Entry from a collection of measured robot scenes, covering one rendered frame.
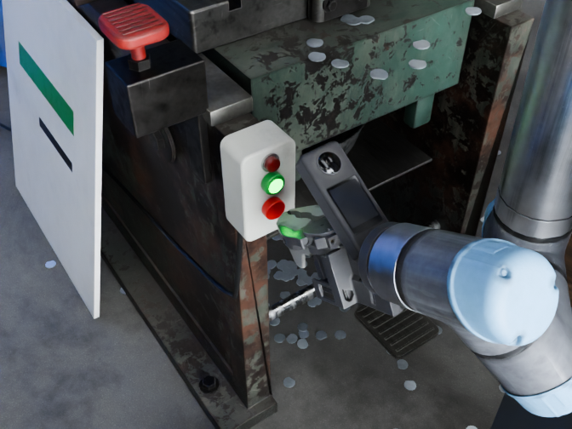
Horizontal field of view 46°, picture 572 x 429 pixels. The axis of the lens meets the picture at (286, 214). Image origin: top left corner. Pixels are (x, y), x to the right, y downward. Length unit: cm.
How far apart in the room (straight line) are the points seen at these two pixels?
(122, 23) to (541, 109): 42
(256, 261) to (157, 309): 47
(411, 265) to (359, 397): 75
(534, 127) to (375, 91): 46
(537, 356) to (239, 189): 38
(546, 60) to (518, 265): 16
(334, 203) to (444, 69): 50
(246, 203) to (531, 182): 34
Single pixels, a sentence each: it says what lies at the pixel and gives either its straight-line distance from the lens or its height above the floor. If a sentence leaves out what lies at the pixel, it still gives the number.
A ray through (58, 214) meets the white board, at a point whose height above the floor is 13.
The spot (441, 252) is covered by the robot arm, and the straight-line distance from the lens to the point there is 55.
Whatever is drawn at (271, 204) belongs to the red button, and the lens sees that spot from 81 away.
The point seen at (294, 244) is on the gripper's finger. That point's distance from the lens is 70.
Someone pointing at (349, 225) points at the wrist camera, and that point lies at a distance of 64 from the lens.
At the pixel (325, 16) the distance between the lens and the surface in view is 97.
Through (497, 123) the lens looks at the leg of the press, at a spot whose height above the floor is 44.
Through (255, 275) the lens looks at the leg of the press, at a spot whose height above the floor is 36.
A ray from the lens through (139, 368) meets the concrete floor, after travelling 135.
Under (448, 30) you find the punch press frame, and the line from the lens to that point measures 107.
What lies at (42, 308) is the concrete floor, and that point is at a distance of 150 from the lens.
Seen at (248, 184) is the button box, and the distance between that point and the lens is 78.
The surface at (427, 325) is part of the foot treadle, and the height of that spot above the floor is 16.
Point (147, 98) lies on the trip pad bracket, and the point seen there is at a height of 68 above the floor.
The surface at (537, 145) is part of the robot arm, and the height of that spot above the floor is 76.
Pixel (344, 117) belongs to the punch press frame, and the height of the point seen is 53.
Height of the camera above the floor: 110
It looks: 43 degrees down
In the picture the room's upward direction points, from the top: straight up
